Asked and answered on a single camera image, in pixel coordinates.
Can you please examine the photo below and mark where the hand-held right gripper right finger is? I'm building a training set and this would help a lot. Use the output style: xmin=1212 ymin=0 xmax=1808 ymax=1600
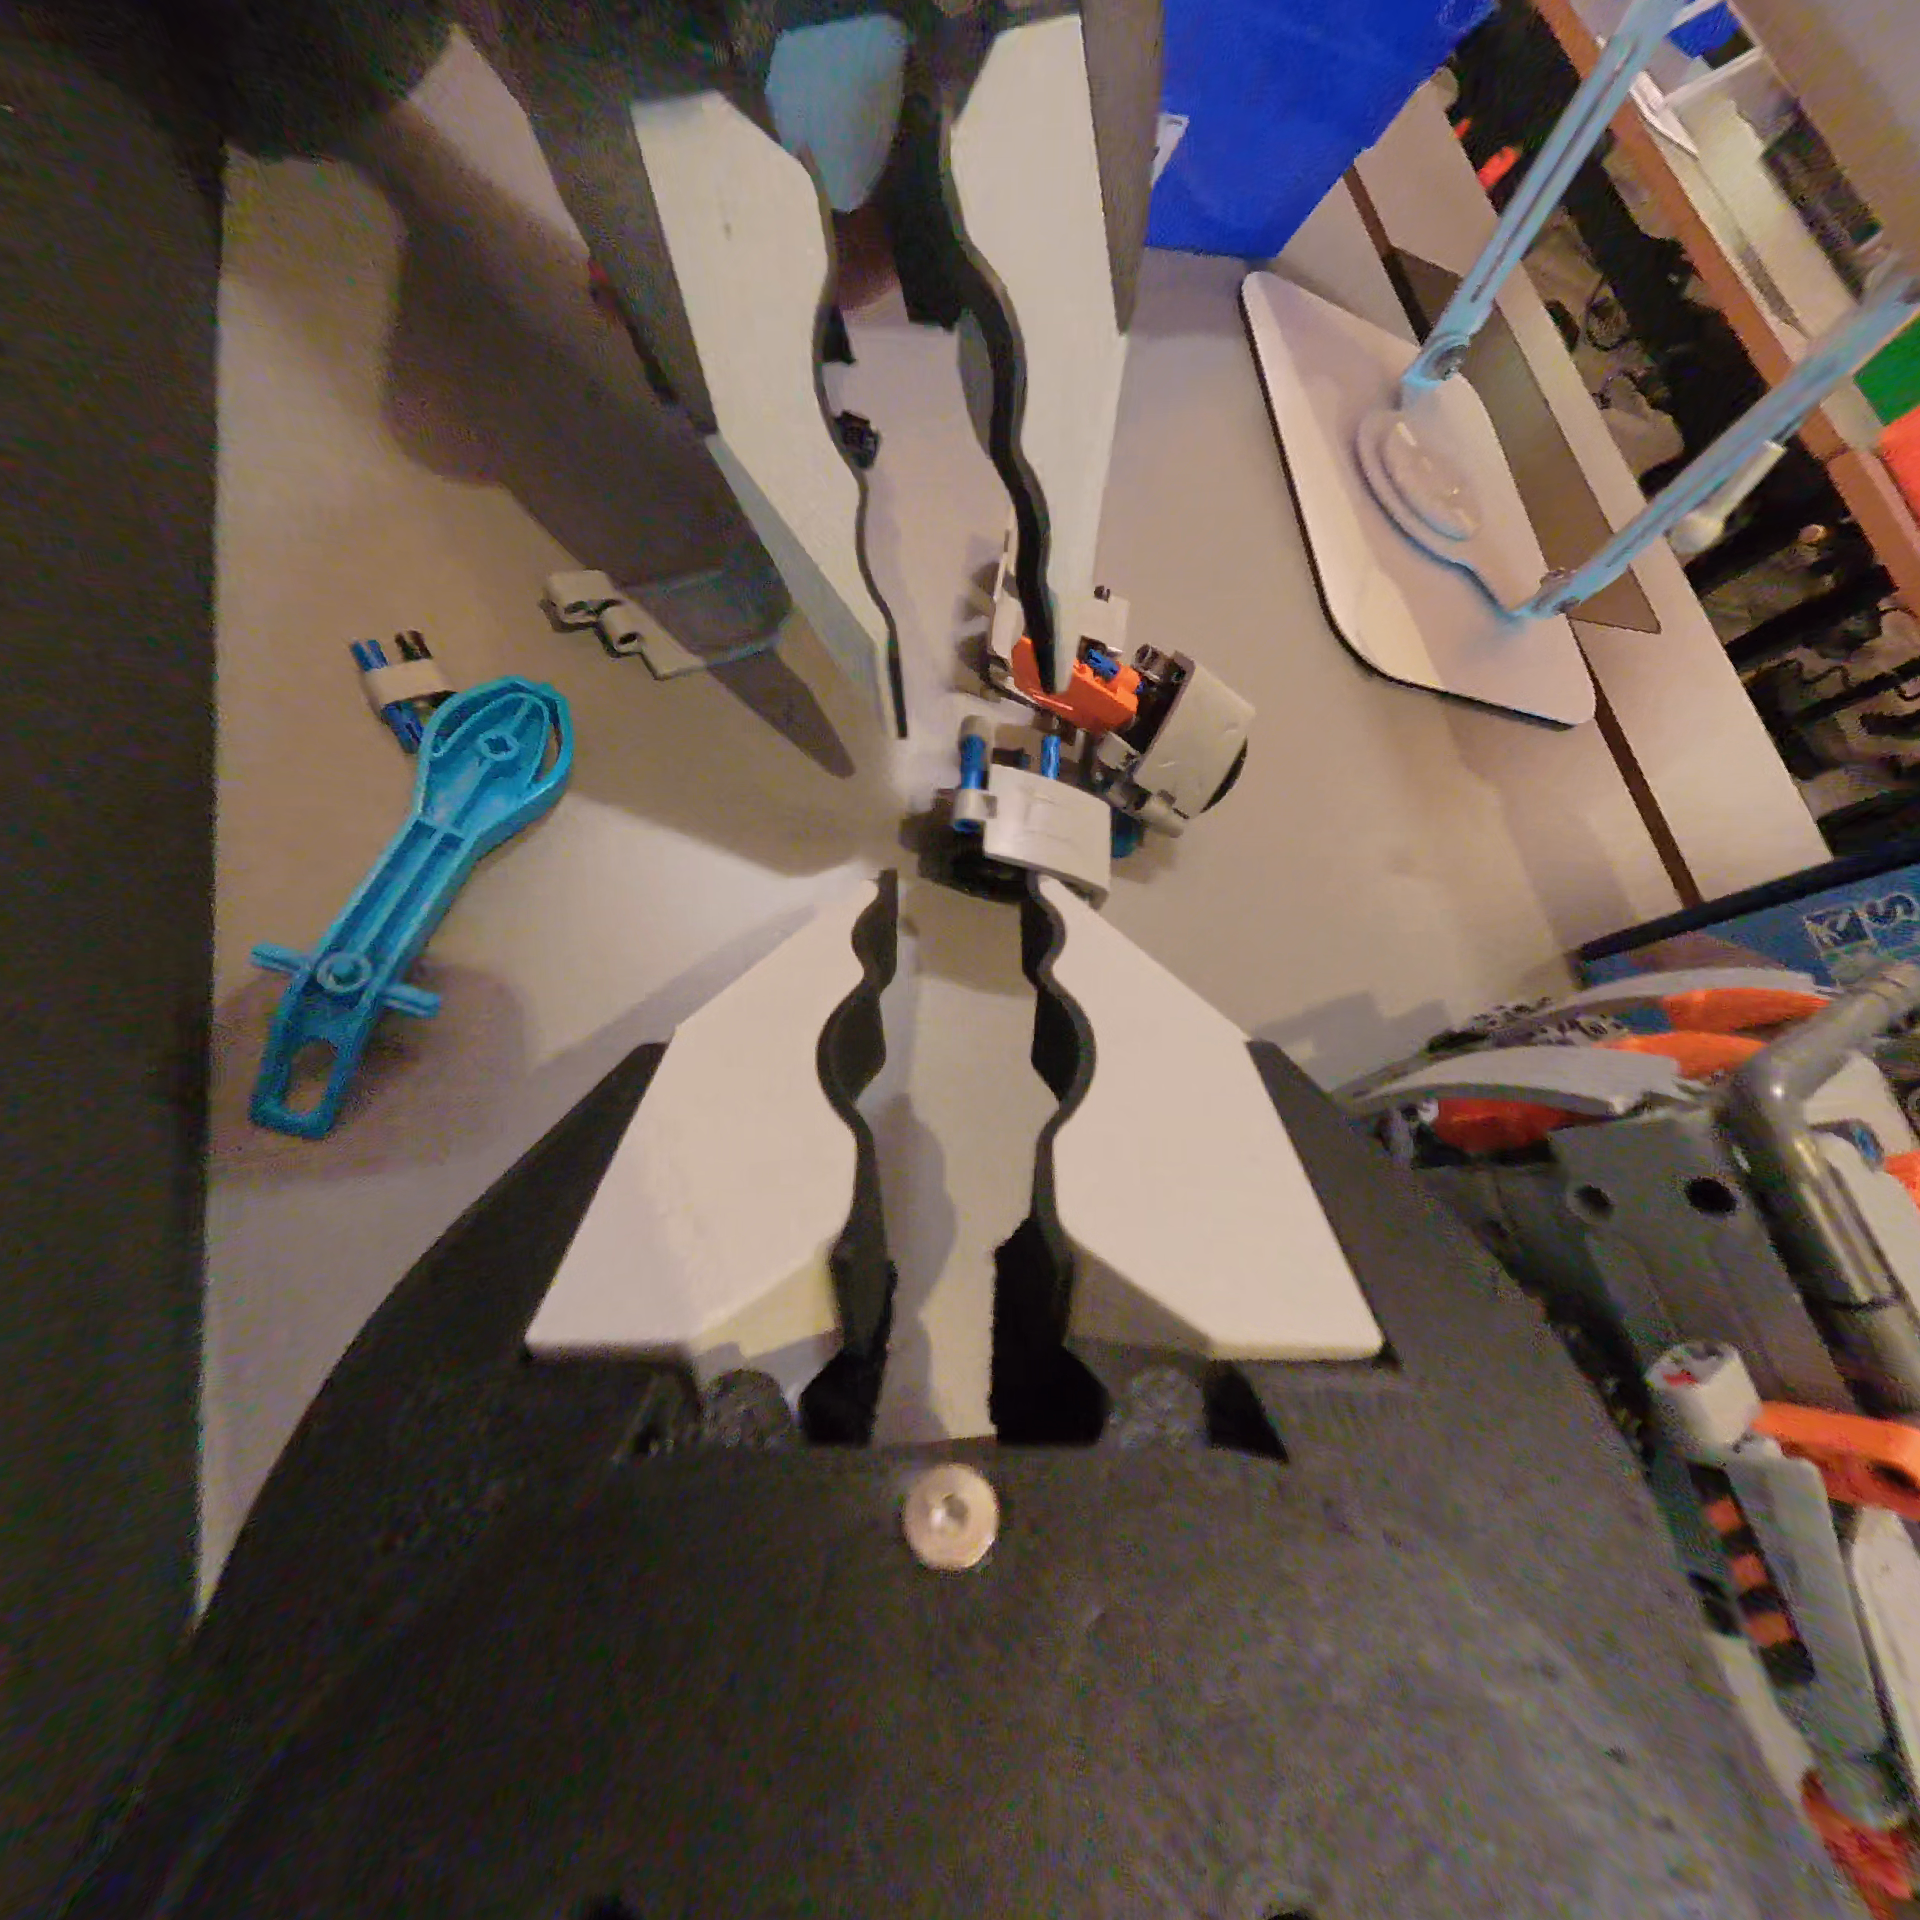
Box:
xmin=1023 ymin=879 xmax=1388 ymax=1374

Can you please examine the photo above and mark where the light grey block with pins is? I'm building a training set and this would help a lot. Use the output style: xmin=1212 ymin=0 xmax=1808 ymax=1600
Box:
xmin=949 ymin=766 xmax=1119 ymax=897

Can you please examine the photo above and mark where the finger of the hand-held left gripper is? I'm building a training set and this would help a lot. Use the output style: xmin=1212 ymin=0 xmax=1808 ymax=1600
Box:
xmin=940 ymin=0 xmax=1142 ymax=722
xmin=630 ymin=93 xmax=907 ymax=743

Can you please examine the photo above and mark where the blue plastic storage bin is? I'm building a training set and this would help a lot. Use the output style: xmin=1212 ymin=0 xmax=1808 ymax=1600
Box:
xmin=1150 ymin=0 xmax=1501 ymax=262

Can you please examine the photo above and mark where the grey orange tracked toy robot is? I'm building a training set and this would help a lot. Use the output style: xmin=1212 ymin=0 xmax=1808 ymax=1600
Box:
xmin=1335 ymin=960 xmax=1920 ymax=1878

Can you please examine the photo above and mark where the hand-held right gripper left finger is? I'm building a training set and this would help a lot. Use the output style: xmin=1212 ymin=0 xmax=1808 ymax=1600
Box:
xmin=525 ymin=871 xmax=902 ymax=1368

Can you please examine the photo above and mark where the blue plastic separator tool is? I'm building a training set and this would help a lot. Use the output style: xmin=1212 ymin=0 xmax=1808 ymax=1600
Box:
xmin=249 ymin=677 xmax=576 ymax=1139

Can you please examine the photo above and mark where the blue robot kit box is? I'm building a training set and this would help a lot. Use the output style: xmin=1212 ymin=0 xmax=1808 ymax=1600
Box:
xmin=1575 ymin=855 xmax=1920 ymax=992

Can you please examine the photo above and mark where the white desk stand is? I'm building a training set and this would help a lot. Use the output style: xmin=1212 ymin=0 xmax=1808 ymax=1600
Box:
xmin=1244 ymin=0 xmax=1920 ymax=733

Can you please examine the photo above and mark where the light grey connector piece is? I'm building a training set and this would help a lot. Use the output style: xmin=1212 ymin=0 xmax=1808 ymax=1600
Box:
xmin=544 ymin=571 xmax=711 ymax=682

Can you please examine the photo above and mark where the dark grey orange block assembly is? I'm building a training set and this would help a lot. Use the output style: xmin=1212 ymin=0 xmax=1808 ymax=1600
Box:
xmin=975 ymin=542 xmax=1260 ymax=830

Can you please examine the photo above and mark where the small grey blue pin connector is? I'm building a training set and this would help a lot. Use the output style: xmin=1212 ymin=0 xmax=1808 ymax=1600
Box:
xmin=342 ymin=630 xmax=454 ymax=726

